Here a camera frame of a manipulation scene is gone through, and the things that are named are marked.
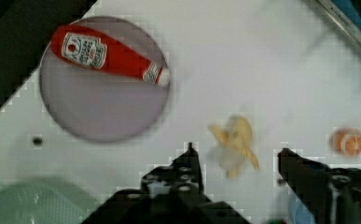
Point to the red ketchup bottle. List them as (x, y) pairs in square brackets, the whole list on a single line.
[(95, 50)]

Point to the lilac round plate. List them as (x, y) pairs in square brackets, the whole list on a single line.
[(99, 107)]

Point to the orange slice toy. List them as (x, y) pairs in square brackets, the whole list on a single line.
[(347, 142)]

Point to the peeled toy banana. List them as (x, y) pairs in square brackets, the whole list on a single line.
[(236, 140)]

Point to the silver toaster oven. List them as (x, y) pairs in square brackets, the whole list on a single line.
[(346, 14)]

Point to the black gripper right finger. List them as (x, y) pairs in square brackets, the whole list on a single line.
[(332, 195)]

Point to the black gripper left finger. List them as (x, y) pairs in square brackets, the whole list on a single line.
[(170, 194)]

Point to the green perforated colander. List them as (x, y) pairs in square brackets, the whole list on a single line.
[(45, 200)]

